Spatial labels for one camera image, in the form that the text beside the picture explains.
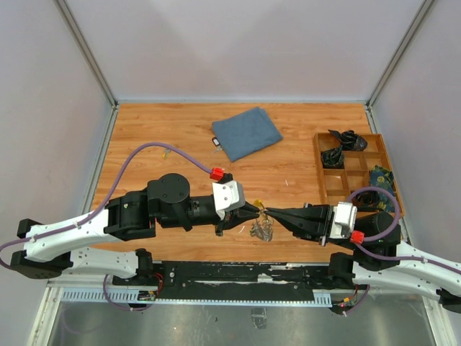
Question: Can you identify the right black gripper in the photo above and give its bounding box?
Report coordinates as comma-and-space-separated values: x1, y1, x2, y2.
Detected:
263, 201, 361, 249

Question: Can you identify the yellow tagged key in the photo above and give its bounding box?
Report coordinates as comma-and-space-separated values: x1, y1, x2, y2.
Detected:
254, 199, 265, 209

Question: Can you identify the metal key organizer ring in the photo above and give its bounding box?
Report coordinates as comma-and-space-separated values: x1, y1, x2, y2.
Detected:
249, 208, 277, 242

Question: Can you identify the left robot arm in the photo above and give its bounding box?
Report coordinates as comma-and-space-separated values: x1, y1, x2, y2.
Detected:
10, 173, 259, 285

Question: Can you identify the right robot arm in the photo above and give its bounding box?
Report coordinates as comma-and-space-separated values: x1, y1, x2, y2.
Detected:
265, 202, 460, 313

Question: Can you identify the wooden compartment tray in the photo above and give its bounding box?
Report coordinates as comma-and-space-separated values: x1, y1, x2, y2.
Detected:
313, 132, 392, 205

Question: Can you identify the dark rolled tie bottom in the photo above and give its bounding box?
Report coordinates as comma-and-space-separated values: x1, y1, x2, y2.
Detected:
352, 191, 382, 212

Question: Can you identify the dark rolled tie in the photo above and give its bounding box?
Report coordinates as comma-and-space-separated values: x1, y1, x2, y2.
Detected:
352, 191, 382, 212
321, 146, 344, 169
328, 130, 368, 151

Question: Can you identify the dark rolled tie middle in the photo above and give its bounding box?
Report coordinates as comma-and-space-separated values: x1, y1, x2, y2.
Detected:
321, 146, 344, 169

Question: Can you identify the folded blue cloth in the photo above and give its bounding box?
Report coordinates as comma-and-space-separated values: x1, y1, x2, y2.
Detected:
212, 107, 283, 162

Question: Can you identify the blue floral rolled tie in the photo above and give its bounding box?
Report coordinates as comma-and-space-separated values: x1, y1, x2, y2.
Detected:
369, 165, 398, 213

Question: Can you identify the dark rolled tie top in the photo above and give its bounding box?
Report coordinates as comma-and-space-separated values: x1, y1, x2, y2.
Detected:
328, 130, 368, 151

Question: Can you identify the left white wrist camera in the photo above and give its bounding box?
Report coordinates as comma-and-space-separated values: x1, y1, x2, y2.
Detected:
212, 180, 246, 220

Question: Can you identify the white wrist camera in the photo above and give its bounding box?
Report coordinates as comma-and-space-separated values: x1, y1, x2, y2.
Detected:
212, 180, 246, 220
329, 202, 357, 239

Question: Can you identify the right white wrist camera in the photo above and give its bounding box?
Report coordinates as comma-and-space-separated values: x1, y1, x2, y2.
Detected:
329, 202, 357, 239

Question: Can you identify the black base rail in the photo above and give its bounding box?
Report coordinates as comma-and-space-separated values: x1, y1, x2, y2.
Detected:
110, 261, 355, 302

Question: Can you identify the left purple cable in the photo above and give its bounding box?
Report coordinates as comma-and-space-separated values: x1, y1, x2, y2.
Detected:
0, 142, 225, 311

